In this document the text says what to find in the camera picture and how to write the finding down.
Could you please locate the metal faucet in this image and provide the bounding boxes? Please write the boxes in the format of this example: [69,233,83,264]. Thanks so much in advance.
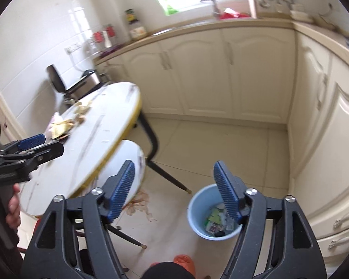
[202,0,221,19]

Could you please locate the person's left hand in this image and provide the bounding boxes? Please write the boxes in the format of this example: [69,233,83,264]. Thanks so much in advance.
[5,184,21,229]

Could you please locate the white crumpled tissue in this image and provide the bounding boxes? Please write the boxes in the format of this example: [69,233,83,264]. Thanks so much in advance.
[74,100,95,115]

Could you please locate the person's dark trouser leg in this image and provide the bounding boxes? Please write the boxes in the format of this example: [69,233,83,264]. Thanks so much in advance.
[144,262,194,279]

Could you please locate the red dish rack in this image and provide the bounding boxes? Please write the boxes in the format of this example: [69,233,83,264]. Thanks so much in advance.
[87,25,120,56]

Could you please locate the round white marble table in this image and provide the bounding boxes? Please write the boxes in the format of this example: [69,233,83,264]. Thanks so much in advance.
[17,82,192,218]

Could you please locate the glass jar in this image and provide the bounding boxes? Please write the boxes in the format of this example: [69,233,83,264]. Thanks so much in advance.
[129,20,147,41]

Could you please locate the stack of white bowls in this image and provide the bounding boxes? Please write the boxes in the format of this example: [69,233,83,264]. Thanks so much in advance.
[289,6,315,22]

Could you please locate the pink crumpled plastic bag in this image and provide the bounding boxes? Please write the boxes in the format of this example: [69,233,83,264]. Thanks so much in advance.
[47,112,63,134]

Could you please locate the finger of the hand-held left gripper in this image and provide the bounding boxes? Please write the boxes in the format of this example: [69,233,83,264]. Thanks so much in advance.
[6,142,65,172]
[0,134,46,156]

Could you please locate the black rice cooker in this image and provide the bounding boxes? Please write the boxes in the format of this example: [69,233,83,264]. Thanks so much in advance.
[46,64,109,105]

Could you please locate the orange slipper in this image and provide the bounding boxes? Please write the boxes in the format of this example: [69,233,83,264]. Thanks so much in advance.
[173,254,197,275]

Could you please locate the long white green wrapper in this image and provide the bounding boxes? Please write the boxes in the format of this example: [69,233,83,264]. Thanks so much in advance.
[205,221,221,234]

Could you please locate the cream lower cabinets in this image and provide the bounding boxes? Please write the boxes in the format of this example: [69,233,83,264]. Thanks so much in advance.
[94,27,349,268]

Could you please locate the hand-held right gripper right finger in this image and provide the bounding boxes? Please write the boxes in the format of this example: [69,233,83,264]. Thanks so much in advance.
[213,160,328,279]

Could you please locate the green soap bottle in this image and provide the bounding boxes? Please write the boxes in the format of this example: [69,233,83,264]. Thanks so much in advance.
[164,0,178,15]

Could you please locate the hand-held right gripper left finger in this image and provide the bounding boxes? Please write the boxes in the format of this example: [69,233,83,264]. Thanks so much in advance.
[20,160,136,279]

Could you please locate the blue trash bin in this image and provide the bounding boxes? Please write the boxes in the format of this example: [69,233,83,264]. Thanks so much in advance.
[187,184,246,240]

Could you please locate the round white stool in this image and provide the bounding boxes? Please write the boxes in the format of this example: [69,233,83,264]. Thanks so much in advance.
[100,139,147,249]

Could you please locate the red basin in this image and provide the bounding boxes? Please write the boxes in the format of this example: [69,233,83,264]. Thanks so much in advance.
[221,7,251,19]

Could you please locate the yellow snack packet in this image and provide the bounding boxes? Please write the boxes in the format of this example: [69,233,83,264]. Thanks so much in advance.
[49,120,74,140]

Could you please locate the beige countertop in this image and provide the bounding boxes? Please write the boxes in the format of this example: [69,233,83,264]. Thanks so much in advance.
[93,17,349,79]

